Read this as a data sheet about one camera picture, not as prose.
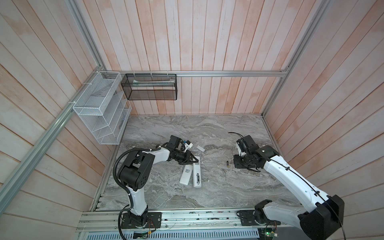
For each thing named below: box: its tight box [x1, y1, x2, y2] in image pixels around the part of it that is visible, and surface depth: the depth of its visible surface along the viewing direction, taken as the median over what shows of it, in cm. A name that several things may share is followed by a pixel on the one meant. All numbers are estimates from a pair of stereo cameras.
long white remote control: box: [193, 156, 202, 188], surface depth 86 cm
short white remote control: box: [179, 164, 193, 186], surface depth 90 cm
